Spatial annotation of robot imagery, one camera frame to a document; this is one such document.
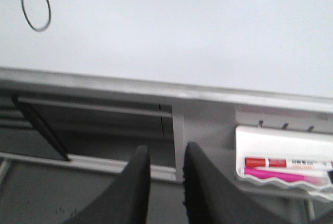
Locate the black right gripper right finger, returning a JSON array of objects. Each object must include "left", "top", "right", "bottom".
[{"left": 183, "top": 142, "right": 283, "bottom": 223}]

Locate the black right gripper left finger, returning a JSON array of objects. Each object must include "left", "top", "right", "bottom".
[{"left": 65, "top": 146, "right": 150, "bottom": 223}]

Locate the red whiteboard marker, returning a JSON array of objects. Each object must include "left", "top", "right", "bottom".
[{"left": 245, "top": 157, "right": 332, "bottom": 170}]

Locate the pink highlighter pen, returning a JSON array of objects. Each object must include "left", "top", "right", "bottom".
[{"left": 242, "top": 167, "right": 328, "bottom": 186}]

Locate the white marker tray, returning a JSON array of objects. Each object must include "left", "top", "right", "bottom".
[{"left": 235, "top": 125, "right": 332, "bottom": 202}]

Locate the grey cabinet with doors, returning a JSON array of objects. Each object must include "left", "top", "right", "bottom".
[{"left": 12, "top": 94, "right": 175, "bottom": 167}]

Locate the black drawn zero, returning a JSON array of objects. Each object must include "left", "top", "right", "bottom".
[{"left": 20, "top": 0, "right": 52, "bottom": 32}]

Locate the white whiteboard with metal frame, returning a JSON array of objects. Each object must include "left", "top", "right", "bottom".
[{"left": 1, "top": 0, "right": 332, "bottom": 98}]

